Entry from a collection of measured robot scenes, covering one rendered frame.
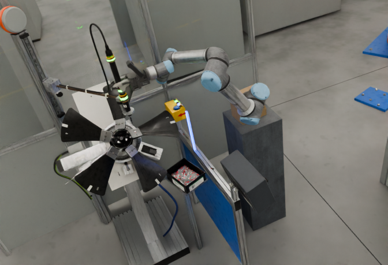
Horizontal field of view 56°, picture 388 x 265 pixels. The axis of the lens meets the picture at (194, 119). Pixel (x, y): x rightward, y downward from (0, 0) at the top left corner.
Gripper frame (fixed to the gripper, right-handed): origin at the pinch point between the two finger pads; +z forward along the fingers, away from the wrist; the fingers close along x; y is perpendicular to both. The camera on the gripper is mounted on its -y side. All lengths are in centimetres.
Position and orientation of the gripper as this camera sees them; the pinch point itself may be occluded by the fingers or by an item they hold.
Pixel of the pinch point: (113, 83)
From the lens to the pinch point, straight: 210.2
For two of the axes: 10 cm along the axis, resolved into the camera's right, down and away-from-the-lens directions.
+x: -4.2, -4.8, 7.7
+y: 1.6, 8.0, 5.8
